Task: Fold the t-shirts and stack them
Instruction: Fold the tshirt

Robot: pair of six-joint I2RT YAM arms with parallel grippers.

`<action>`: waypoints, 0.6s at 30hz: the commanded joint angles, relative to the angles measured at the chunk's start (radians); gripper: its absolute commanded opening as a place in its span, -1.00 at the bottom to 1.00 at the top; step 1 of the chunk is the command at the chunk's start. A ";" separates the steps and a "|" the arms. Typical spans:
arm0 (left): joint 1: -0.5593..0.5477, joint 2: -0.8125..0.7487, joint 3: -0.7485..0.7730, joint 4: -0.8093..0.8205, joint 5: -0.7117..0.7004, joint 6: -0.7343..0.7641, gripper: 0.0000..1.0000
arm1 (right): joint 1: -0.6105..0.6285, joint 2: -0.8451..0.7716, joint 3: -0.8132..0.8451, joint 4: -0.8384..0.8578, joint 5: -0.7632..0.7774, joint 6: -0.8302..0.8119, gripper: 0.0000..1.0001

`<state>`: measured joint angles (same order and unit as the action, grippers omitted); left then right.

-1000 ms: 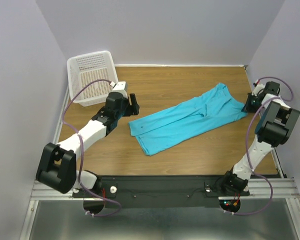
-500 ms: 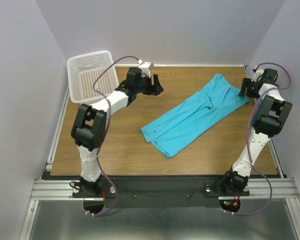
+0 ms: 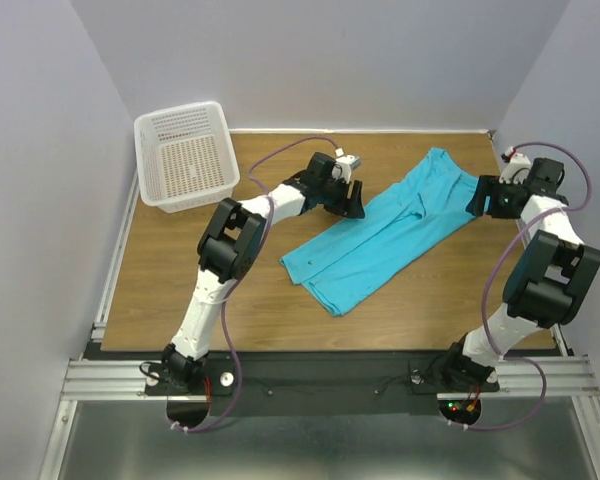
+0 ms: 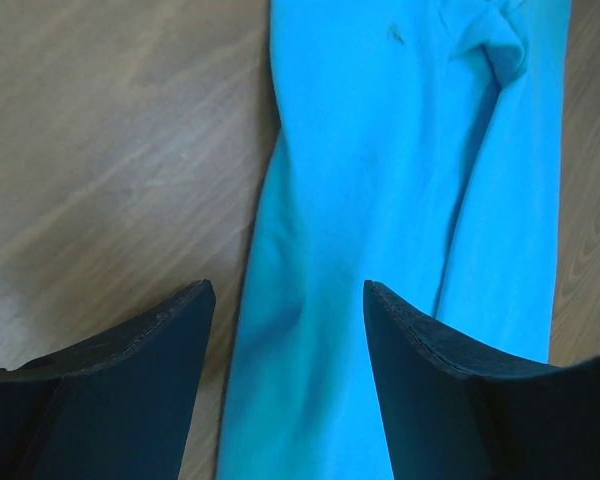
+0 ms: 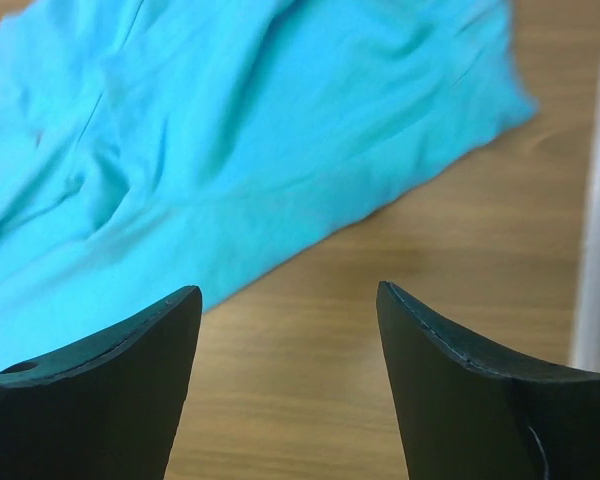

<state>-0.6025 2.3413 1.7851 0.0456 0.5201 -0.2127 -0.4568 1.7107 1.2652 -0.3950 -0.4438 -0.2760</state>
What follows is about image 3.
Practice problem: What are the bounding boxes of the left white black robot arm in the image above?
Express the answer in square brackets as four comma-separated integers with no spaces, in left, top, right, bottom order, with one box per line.
[161,148,365,388]

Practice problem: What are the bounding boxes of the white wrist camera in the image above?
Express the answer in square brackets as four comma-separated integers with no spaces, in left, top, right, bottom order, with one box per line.
[499,147,532,185]
[332,148,361,184]

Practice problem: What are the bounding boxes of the aluminium frame rail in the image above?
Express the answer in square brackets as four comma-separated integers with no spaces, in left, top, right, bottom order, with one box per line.
[38,130,154,480]

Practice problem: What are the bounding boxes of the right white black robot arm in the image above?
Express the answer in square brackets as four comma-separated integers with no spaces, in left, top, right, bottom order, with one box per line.
[440,149,600,389]

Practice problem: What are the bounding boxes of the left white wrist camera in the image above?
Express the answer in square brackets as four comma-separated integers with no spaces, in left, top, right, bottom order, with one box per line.
[332,148,361,184]

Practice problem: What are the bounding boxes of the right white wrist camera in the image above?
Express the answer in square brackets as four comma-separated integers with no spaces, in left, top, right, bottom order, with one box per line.
[499,147,532,185]

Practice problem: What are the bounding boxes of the turquoise t shirt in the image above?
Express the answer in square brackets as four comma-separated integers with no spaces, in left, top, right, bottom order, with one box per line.
[280,148,478,316]

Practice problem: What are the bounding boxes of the white plastic perforated basket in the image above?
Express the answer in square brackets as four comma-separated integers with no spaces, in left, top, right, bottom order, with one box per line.
[134,101,240,213]

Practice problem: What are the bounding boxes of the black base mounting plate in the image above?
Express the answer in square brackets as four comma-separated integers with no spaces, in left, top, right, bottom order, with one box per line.
[145,350,499,417]

